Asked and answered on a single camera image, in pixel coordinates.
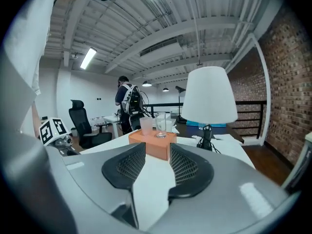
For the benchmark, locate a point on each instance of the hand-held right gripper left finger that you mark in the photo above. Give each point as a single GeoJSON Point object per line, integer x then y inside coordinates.
{"type": "Point", "coordinates": [97, 174]}

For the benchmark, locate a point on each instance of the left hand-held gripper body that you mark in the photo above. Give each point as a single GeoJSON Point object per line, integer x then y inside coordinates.
{"type": "Point", "coordinates": [53, 133]}

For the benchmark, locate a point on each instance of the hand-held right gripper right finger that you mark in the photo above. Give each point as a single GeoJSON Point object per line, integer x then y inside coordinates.
{"type": "Point", "coordinates": [231, 191]}

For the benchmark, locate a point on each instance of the frosted pink cup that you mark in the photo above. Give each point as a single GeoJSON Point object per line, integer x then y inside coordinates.
{"type": "Point", "coordinates": [146, 127]}

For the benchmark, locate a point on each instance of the small clear glass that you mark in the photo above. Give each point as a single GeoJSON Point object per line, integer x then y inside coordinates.
{"type": "Point", "coordinates": [161, 128]}

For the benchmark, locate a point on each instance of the person's left forearm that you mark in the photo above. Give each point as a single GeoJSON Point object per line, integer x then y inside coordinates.
{"type": "Point", "coordinates": [36, 116]}

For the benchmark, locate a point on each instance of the black office chair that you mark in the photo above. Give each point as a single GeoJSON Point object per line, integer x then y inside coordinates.
{"type": "Point", "coordinates": [83, 125]}

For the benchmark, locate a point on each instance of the group of small bottles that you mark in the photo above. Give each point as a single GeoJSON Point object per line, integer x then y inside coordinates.
{"type": "Point", "coordinates": [97, 120]}

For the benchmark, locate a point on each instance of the orange box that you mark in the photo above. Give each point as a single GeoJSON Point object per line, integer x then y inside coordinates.
{"type": "Point", "coordinates": [156, 146]}

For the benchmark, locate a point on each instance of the small white table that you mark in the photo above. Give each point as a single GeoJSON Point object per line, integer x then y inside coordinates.
{"type": "Point", "coordinates": [302, 160]}

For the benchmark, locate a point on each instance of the black railing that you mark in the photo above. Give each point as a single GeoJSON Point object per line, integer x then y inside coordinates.
{"type": "Point", "coordinates": [251, 116]}

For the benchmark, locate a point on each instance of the long ceiling light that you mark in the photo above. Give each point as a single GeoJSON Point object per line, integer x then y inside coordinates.
{"type": "Point", "coordinates": [88, 58]}

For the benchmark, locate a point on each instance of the grey backpack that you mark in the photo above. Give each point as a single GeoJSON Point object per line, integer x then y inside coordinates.
{"type": "Point", "coordinates": [132, 99]}

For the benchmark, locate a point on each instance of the white table lamp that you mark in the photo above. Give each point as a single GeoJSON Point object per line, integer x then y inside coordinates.
{"type": "Point", "coordinates": [209, 96]}

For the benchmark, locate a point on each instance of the white box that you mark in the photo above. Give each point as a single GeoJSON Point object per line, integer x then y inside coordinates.
{"type": "Point", "coordinates": [175, 110]}

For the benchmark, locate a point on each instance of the black floor lamp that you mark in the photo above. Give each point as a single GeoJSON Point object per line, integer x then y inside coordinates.
{"type": "Point", "coordinates": [180, 103]}

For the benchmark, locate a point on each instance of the black pendant lamp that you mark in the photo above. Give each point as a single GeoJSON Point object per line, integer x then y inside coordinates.
{"type": "Point", "coordinates": [146, 84]}
{"type": "Point", "coordinates": [165, 89]}

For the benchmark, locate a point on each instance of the person's white shirt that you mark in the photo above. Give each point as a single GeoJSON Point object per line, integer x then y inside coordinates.
{"type": "Point", "coordinates": [26, 33]}

